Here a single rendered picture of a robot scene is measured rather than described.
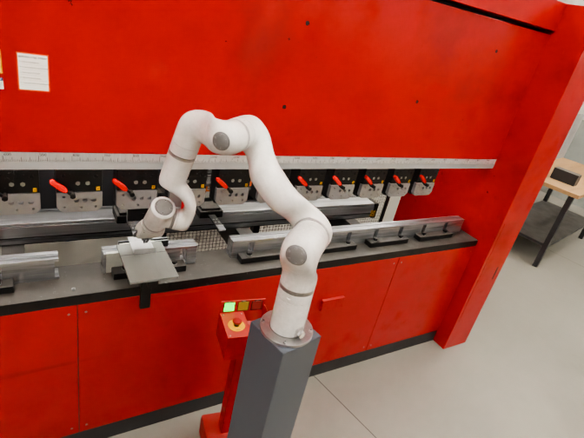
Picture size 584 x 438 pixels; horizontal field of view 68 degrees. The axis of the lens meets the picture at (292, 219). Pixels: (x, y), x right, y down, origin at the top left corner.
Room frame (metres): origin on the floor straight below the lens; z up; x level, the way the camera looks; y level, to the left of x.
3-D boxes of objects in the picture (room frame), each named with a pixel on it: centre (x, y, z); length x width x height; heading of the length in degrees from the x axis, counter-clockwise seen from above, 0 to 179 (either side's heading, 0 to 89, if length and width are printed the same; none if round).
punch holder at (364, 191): (2.23, -0.35, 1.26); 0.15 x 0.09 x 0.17; 125
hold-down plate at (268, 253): (1.85, 0.08, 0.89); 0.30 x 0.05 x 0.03; 125
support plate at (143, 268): (1.43, 0.52, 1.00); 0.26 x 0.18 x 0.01; 35
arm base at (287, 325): (1.22, -0.07, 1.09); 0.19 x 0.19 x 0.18
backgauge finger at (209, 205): (1.91, 0.38, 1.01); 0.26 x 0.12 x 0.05; 35
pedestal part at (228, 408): (1.46, 0.09, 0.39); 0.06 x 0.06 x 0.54; 27
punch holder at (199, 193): (1.65, 0.46, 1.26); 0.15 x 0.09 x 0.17; 125
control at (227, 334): (1.46, 0.09, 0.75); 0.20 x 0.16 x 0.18; 117
